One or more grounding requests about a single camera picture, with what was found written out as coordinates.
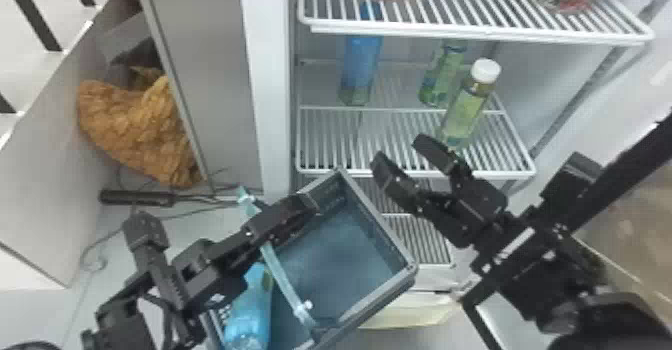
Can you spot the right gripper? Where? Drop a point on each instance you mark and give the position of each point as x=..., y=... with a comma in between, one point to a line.
x=467, y=210

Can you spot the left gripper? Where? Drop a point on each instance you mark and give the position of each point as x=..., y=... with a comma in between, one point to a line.
x=207, y=276

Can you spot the blue basket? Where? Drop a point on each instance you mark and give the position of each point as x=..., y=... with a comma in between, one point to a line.
x=336, y=268

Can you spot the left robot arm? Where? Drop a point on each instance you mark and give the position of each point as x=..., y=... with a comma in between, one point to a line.
x=123, y=323

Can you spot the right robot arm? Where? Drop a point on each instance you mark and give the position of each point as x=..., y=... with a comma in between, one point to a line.
x=556, y=278

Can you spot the green bottle white cap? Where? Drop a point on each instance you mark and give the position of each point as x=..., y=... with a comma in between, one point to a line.
x=466, y=108

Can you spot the light blue bottle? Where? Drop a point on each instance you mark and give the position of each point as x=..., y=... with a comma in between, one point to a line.
x=246, y=315

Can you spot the black power strip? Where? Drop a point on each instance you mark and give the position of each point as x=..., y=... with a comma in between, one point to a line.
x=137, y=198

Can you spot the white fridge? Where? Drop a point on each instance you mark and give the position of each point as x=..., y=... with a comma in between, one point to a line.
x=268, y=79

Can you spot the brown cloth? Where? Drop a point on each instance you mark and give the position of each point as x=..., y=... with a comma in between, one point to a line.
x=136, y=126

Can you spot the white cabinet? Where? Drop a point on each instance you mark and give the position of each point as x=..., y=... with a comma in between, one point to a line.
x=47, y=158

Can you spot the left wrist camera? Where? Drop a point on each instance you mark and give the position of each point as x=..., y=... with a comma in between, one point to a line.
x=145, y=232

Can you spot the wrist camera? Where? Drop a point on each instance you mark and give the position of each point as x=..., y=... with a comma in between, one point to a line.
x=569, y=178
x=145, y=232

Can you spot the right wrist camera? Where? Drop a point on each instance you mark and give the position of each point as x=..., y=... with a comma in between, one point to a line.
x=569, y=178

